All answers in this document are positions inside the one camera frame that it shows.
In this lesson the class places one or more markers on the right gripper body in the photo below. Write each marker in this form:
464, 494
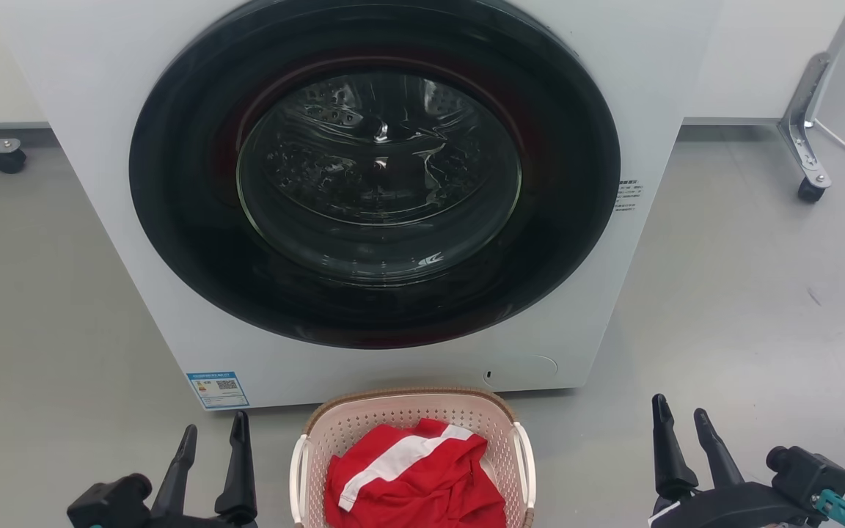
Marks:
730, 510

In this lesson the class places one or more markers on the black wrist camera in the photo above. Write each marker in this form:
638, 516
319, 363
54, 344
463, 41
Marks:
811, 477
111, 502

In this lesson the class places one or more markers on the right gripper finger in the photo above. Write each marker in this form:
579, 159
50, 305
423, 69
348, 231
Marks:
719, 462
668, 462

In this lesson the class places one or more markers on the black caster wheel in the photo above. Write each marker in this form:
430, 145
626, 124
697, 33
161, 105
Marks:
810, 191
9, 160

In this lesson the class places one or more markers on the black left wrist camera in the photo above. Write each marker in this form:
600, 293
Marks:
111, 502

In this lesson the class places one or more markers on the red garment with white stripe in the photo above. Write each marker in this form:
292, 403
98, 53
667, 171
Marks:
422, 491

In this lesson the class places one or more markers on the beige perforated laundry basket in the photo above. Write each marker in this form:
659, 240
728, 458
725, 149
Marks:
364, 422

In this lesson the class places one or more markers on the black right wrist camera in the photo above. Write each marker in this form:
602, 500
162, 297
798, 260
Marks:
811, 477

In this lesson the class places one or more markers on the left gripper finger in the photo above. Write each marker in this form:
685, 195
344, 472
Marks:
173, 477
239, 477

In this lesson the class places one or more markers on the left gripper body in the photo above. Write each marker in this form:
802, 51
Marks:
202, 523

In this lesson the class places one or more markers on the round black washing machine door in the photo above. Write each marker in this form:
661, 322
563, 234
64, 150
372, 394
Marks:
188, 220

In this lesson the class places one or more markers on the white front-load washing machine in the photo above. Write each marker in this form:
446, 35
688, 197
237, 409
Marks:
85, 110

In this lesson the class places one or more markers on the blue energy label sticker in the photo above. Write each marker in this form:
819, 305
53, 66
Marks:
218, 389

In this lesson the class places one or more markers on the small printed text sticker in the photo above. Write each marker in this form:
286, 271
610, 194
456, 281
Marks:
628, 196

